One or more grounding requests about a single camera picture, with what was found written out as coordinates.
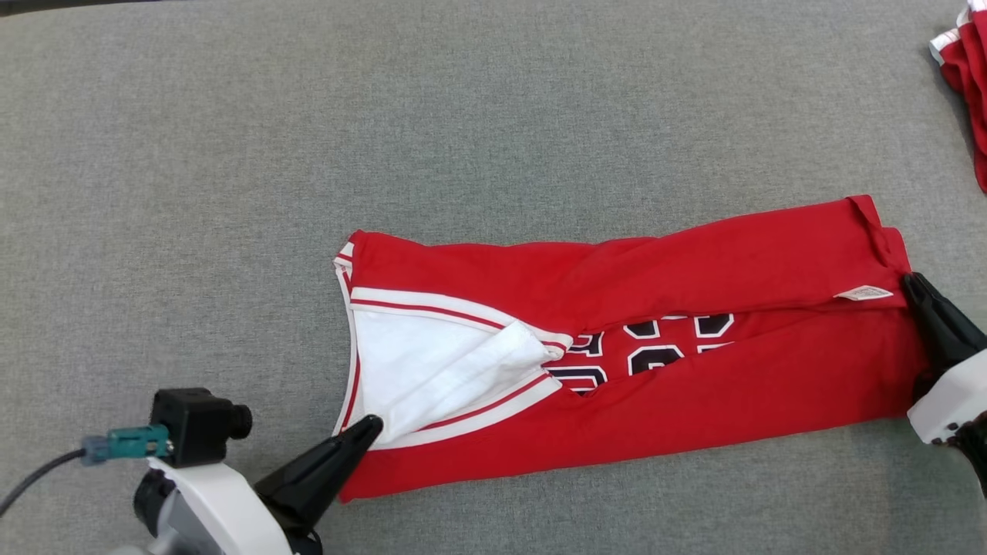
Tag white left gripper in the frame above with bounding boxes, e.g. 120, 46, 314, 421
108, 414, 385, 555

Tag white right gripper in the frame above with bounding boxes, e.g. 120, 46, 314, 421
900, 271, 987, 446

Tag red basketball jersey white trim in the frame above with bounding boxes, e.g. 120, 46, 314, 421
333, 194, 930, 503

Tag red white folded shorts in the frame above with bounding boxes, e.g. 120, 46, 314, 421
929, 0, 987, 193

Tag grey fabric upholstered surface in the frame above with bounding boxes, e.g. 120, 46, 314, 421
0, 0, 987, 555

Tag camera cable with teal connector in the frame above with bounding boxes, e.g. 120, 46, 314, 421
0, 425, 172, 519

